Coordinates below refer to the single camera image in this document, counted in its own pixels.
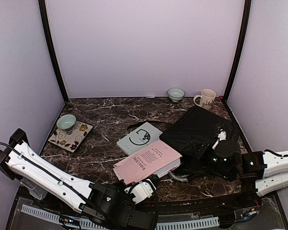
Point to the black student bag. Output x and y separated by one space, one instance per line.
184 135

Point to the green bowl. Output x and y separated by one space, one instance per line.
66 122

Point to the pink book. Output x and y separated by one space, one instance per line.
157 158

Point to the white cable duct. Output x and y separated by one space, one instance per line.
86 224

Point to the left black frame post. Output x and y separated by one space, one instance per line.
51 49

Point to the floral placemat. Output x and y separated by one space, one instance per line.
71 139

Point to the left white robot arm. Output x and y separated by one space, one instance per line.
19 161

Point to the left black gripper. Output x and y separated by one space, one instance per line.
120 186

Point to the right black frame post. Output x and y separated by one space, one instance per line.
239 48

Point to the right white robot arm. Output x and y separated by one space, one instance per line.
275 175

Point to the grey notebook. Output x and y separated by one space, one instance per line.
141 137

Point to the black frame post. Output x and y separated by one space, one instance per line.
239 48
51 49

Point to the black front table rail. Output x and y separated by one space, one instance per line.
220 205

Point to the cream mug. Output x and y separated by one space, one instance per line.
205 99

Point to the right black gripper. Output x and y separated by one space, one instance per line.
200 155

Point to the small white bowl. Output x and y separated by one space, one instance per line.
175 94

